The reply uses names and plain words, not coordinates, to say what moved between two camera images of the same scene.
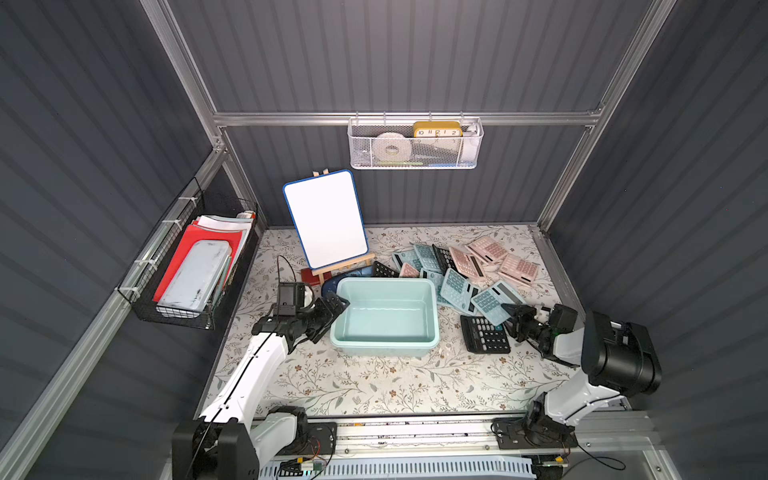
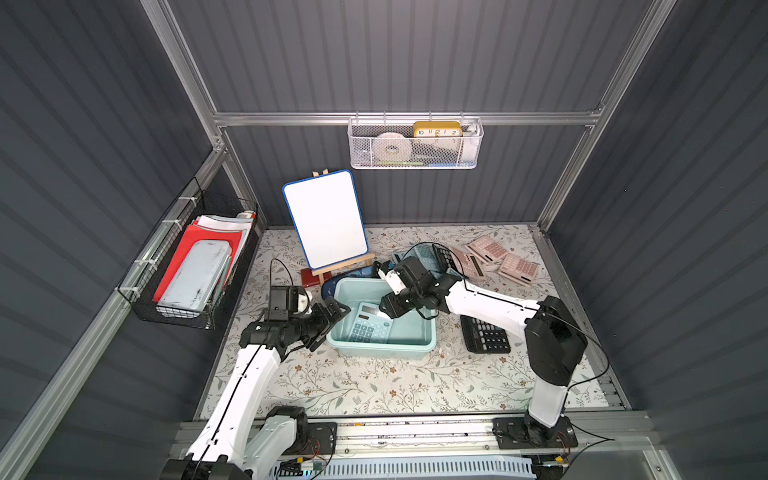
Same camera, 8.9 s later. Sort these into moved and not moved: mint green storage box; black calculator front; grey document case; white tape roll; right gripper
Moved: right gripper
Not moved: white tape roll; black calculator front; grey document case; mint green storage box
